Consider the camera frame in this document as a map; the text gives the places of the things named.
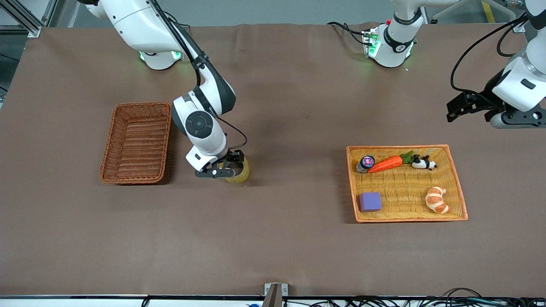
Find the metal bracket with post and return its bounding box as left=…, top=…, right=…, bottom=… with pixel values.
left=262, top=283, right=288, bottom=307

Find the white table edge rail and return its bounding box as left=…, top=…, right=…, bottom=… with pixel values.
left=0, top=294, right=546, bottom=307

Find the clear yellowish tape roll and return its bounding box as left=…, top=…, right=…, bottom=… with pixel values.
left=225, top=157, right=250, bottom=184

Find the aluminium profile frame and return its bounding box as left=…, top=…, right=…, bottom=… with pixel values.
left=0, top=0, right=58, bottom=38

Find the toy croissant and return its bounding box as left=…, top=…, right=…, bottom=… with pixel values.
left=425, top=186, right=450, bottom=214

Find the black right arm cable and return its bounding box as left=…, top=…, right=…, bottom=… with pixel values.
left=147, top=0, right=248, bottom=151

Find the black floor cable bundle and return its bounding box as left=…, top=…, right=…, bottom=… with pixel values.
left=282, top=288, right=546, bottom=307

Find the black white panda toy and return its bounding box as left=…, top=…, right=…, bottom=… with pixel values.
left=412, top=155, right=437, bottom=171

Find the purple foam block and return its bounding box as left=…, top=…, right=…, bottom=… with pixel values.
left=358, top=192, right=383, bottom=213

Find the long black left arm cable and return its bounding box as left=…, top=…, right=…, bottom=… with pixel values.
left=450, top=13, right=529, bottom=96

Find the orange wicker tray basket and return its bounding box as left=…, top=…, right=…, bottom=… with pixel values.
left=346, top=145, right=468, bottom=223

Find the orange toy carrot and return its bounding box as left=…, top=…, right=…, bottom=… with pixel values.
left=367, top=151, right=415, bottom=174

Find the brown wicker basket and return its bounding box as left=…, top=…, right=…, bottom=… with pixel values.
left=99, top=102, right=173, bottom=185

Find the brown table cover sheet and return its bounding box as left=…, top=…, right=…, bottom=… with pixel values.
left=0, top=22, right=546, bottom=298

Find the small round tin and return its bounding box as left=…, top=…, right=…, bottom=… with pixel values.
left=356, top=156, right=376, bottom=174

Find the black left base cable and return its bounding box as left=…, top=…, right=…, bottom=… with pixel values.
left=327, top=21, right=368, bottom=46

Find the short black left arm cable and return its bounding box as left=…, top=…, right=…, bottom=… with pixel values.
left=496, top=19, right=528, bottom=58

